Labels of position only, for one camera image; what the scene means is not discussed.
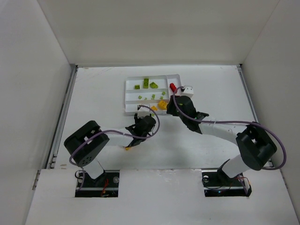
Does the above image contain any white divided sorting tray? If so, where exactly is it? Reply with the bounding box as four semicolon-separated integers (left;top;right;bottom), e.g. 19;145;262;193
124;74;181;115

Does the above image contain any right aluminium rail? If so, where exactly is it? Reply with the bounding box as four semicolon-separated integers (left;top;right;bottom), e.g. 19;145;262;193
236;63;269;150

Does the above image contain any left aluminium rail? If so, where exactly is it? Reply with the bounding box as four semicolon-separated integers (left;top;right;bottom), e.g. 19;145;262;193
43;64;78;169

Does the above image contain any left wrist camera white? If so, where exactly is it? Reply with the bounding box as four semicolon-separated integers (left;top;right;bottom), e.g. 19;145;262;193
137;104;150;119

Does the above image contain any yellow lego brick large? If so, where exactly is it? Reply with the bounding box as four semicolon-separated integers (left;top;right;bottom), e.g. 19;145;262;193
157;100;168;110

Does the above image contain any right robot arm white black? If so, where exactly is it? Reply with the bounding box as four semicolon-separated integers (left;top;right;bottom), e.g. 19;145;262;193
167;96;277;182

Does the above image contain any green sloped lego brick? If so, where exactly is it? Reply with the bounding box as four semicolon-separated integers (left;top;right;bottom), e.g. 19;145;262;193
150;82;158;89

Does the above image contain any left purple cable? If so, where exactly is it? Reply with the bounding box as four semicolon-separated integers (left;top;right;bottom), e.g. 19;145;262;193
69;105;161;190

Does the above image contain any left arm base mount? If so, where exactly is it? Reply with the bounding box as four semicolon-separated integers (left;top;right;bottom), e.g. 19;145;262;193
75;170;120;198

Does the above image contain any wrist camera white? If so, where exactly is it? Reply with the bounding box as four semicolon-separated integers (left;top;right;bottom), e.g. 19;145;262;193
137;104;150;119
180;85;194;98

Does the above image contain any aluminium rail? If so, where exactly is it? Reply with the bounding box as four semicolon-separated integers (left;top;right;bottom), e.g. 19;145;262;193
236;63;269;150
43;64;78;169

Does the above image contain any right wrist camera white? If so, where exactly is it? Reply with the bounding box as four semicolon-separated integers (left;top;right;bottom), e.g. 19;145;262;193
180;85;194;98

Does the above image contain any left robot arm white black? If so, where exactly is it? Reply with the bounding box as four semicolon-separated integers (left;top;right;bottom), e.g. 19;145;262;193
64;115;157;180

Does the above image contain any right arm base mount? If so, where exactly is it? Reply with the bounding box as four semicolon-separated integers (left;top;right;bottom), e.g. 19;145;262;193
201;164;252;197

